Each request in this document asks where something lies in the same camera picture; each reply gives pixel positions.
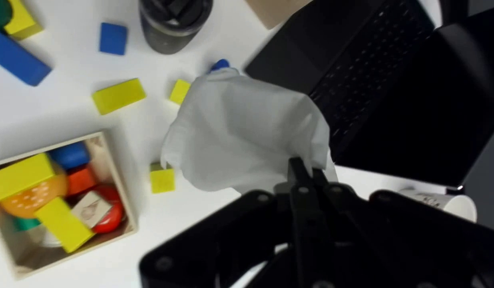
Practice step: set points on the yellow rectangular block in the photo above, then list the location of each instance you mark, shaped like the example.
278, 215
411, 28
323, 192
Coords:
118, 96

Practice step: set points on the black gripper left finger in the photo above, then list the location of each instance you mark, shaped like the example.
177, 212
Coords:
221, 248

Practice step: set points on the black round cup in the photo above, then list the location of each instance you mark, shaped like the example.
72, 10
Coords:
169, 24

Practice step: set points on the white napkin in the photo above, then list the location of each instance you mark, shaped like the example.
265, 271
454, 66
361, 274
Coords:
237, 132

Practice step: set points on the long blue block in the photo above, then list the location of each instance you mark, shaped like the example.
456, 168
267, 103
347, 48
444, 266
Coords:
19, 63

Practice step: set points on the white paper cup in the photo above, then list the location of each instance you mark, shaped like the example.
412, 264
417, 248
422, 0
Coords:
457, 205

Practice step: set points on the yellow green block stack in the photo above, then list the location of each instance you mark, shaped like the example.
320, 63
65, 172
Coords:
18, 21

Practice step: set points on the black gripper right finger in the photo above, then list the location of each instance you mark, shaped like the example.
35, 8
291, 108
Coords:
403, 242

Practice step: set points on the wooden tray of blocks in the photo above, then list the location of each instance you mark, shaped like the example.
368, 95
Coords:
59, 202

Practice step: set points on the wooden shape sorter box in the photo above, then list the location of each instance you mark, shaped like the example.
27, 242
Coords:
273, 13

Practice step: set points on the black open laptop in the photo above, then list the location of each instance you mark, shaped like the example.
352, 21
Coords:
401, 95

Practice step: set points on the small yellow cube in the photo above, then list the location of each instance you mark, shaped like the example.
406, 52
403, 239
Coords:
161, 180

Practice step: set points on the small yellow square block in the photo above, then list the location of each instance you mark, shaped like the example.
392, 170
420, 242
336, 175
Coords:
179, 92

